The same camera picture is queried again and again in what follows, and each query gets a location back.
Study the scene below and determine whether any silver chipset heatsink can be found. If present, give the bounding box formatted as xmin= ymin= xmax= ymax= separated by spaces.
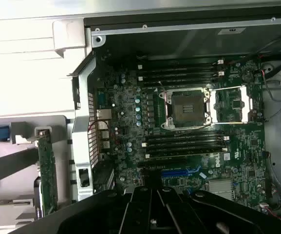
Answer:
xmin=207 ymin=179 xmax=234 ymax=201

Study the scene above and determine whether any blue expansion slot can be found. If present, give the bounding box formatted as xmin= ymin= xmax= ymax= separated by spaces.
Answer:
xmin=161 ymin=170 xmax=189 ymax=178

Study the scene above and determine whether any green Dell motherboard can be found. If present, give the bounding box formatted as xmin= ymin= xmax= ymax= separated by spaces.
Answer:
xmin=95 ymin=55 xmax=273 ymax=213

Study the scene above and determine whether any black RAM slot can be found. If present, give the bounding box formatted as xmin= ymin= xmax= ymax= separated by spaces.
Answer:
xmin=137 ymin=61 xmax=225 ymax=70
xmin=145 ymin=145 xmax=228 ymax=154
xmin=136 ymin=55 xmax=220 ymax=62
xmin=137 ymin=69 xmax=225 ymax=77
xmin=145 ymin=151 xmax=225 ymax=159
xmin=137 ymin=75 xmax=225 ymax=84
xmin=141 ymin=138 xmax=228 ymax=148
xmin=146 ymin=132 xmax=230 ymax=141

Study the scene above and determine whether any thin metal locking lever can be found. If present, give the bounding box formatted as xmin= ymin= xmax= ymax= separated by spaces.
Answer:
xmin=170 ymin=123 xmax=216 ymax=134

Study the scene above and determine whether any grey parts rack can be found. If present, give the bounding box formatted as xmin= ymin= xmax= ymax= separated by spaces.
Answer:
xmin=0 ymin=114 xmax=75 ymax=231

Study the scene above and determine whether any silver ethernet port block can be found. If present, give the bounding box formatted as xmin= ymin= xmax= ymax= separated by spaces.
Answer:
xmin=95 ymin=109 xmax=112 ymax=120

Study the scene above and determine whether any metal CPU socket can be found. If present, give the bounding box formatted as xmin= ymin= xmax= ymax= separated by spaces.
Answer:
xmin=159 ymin=87 xmax=213 ymax=130

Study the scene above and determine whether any blue serial port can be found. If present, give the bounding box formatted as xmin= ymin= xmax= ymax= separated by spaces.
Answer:
xmin=97 ymin=91 xmax=107 ymax=110

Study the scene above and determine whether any black open PC case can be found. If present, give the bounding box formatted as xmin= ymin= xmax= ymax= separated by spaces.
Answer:
xmin=67 ymin=8 xmax=281 ymax=226

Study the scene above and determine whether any white case label sticker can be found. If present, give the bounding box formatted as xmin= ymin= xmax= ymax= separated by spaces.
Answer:
xmin=217 ymin=27 xmax=247 ymax=35

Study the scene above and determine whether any white corner stop block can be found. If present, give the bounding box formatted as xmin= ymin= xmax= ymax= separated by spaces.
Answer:
xmin=52 ymin=19 xmax=86 ymax=59

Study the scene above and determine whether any metal socket cover frame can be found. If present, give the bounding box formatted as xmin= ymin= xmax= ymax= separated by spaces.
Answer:
xmin=209 ymin=84 xmax=254 ymax=125

